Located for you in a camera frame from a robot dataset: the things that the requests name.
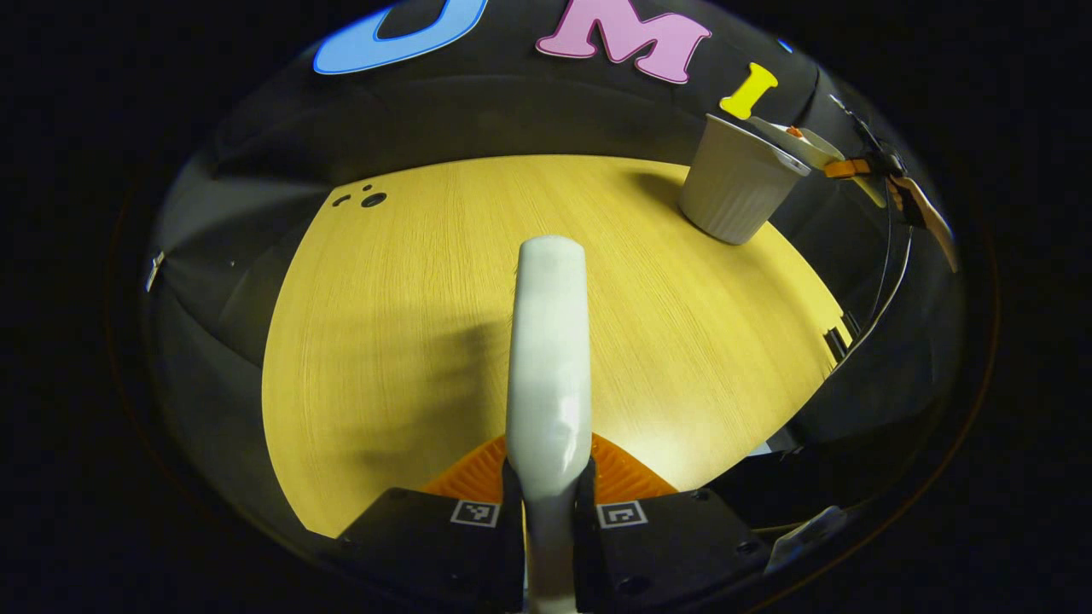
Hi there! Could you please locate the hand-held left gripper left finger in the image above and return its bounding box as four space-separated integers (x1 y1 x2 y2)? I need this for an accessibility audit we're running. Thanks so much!
337 435 523 611

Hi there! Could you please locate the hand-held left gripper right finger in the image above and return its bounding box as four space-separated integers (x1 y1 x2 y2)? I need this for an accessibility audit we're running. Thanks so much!
573 433 773 614

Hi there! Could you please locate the white dustpan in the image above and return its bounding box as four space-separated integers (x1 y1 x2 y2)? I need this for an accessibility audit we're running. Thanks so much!
749 116 888 210

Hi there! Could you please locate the white ribbed garbage bin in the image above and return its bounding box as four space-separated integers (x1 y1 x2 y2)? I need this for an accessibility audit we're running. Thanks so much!
680 113 811 246

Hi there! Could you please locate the black backdrop cloth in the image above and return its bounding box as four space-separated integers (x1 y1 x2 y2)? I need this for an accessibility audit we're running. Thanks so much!
145 0 965 513

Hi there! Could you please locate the black cable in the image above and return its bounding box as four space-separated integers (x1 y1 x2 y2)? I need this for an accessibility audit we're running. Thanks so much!
832 171 914 368

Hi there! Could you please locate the black desk edge bracket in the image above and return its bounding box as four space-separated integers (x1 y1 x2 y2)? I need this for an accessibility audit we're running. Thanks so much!
822 311 863 363

